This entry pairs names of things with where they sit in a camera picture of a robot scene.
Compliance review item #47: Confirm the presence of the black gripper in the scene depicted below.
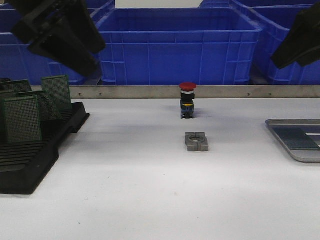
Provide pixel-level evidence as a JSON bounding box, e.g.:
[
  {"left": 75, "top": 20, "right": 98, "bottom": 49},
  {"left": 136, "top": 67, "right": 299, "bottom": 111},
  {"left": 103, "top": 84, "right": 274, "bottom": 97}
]
[{"left": 8, "top": 0, "right": 106, "bottom": 77}]

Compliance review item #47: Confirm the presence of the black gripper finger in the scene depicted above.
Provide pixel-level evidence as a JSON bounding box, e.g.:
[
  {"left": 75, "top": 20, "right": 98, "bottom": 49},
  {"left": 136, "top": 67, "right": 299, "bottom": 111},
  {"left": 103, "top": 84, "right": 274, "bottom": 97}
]
[{"left": 271, "top": 4, "right": 320, "bottom": 69}]

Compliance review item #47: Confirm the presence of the far left rear circuit board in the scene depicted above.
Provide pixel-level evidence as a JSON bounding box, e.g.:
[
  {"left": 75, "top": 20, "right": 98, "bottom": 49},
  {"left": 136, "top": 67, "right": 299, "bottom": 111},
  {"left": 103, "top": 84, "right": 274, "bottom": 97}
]
[{"left": 0, "top": 79, "right": 32, "bottom": 93}]

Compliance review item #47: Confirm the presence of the leaning green circuit board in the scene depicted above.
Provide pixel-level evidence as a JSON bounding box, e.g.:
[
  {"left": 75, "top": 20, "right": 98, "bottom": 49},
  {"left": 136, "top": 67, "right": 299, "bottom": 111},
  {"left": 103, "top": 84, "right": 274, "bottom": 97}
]
[{"left": 15, "top": 90, "right": 63, "bottom": 122}]

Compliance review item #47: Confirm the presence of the left edge green circuit board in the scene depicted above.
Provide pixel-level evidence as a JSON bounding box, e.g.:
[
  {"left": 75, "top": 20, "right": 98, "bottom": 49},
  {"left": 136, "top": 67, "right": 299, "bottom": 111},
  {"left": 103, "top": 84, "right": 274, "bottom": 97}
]
[{"left": 0, "top": 90, "right": 15, "bottom": 110}]

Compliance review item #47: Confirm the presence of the silver metal tray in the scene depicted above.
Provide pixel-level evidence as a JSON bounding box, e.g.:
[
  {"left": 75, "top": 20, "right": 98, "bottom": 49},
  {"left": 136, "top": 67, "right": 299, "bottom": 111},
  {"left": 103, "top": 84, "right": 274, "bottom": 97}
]
[{"left": 265, "top": 119, "right": 320, "bottom": 163}]

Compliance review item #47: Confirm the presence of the black slotted board rack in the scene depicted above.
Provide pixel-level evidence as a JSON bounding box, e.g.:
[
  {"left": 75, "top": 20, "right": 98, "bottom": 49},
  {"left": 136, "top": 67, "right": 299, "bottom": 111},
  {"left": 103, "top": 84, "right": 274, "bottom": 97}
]
[{"left": 0, "top": 102, "right": 90, "bottom": 195}]

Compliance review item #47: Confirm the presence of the far left blue crate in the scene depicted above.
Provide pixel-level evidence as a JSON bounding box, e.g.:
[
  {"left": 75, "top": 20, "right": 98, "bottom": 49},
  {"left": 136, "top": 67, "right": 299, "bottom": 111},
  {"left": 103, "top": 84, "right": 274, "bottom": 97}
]
[{"left": 0, "top": 0, "right": 115, "bottom": 10}]

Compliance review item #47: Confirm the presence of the right blue plastic crate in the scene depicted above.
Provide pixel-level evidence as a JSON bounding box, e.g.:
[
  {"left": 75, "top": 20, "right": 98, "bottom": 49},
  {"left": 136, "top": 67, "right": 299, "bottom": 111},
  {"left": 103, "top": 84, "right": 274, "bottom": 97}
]
[{"left": 247, "top": 6, "right": 320, "bottom": 85}]

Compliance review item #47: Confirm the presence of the blue plastic crate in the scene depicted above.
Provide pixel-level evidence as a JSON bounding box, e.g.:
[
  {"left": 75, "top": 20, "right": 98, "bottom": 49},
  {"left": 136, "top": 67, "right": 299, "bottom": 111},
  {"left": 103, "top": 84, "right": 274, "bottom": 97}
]
[
  {"left": 97, "top": 8, "right": 262, "bottom": 86},
  {"left": 247, "top": 6, "right": 320, "bottom": 85},
  {"left": 0, "top": 4, "right": 102, "bottom": 86}
]

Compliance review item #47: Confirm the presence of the left blue plastic crate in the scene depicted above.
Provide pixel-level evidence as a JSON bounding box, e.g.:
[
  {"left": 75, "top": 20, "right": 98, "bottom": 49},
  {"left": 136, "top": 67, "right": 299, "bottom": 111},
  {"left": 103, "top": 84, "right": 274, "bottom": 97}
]
[{"left": 0, "top": 4, "right": 102, "bottom": 86}]

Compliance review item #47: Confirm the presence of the far right blue crate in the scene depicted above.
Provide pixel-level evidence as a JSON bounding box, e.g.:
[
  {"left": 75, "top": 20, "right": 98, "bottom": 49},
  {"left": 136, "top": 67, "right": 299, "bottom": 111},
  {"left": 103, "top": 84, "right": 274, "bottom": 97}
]
[{"left": 199, "top": 0, "right": 319, "bottom": 8}]

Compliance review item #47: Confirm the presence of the centre blue plastic crate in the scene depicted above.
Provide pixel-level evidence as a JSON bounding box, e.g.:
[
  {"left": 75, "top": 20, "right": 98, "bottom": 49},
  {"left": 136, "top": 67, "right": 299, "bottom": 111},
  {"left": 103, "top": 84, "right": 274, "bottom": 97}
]
[{"left": 97, "top": 8, "right": 262, "bottom": 86}]

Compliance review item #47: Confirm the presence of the red emergency stop button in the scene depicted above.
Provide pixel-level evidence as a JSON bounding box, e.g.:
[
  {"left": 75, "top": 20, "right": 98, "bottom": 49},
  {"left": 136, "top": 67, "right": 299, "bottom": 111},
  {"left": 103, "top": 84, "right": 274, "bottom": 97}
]
[{"left": 179, "top": 82, "right": 197, "bottom": 119}]

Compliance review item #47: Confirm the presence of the grey metal clamp block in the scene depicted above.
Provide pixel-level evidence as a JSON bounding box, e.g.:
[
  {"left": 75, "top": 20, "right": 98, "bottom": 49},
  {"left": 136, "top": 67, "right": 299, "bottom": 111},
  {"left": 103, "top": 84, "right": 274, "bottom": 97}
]
[{"left": 185, "top": 132, "right": 209, "bottom": 152}]

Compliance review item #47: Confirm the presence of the metal table edge rail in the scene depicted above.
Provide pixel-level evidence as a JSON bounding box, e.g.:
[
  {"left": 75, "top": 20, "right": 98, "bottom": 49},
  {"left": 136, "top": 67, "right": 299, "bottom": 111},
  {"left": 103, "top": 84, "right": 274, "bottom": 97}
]
[{"left": 69, "top": 85, "right": 320, "bottom": 99}]

